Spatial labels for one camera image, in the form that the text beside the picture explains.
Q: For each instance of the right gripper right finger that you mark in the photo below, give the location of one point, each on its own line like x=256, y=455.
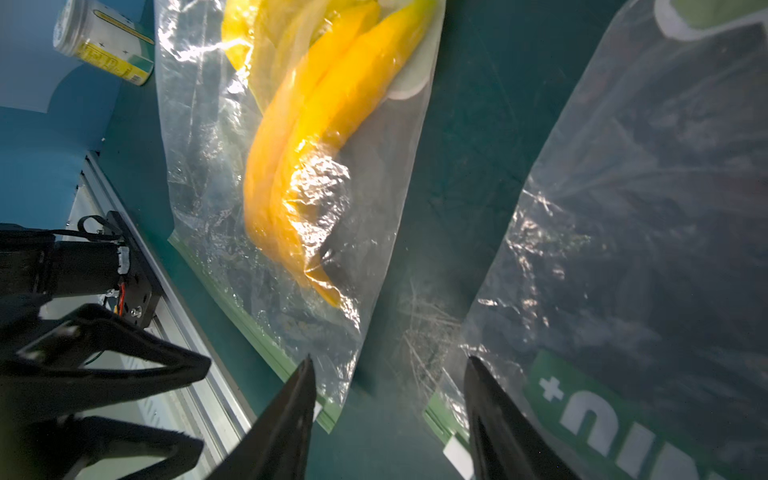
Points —
x=503, y=443

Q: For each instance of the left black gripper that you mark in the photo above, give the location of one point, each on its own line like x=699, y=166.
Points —
x=56, y=373

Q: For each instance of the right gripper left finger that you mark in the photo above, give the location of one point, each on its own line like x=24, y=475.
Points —
x=277, y=446

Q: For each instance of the green printed zip bag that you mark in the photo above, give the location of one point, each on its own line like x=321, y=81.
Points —
x=625, y=312

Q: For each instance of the clear zip bag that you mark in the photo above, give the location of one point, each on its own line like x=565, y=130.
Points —
x=209, y=118

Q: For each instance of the orange banana bag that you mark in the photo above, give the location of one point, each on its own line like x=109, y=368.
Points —
x=346, y=96
x=296, y=44

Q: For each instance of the yellow banana top left bag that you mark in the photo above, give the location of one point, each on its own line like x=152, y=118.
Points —
x=237, y=29

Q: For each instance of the small round labelled jar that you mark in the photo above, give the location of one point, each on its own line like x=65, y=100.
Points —
x=104, y=38

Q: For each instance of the aluminium front rail frame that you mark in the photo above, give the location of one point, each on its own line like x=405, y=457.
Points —
x=144, y=398

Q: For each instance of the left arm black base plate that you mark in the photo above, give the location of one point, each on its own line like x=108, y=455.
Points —
x=102, y=256

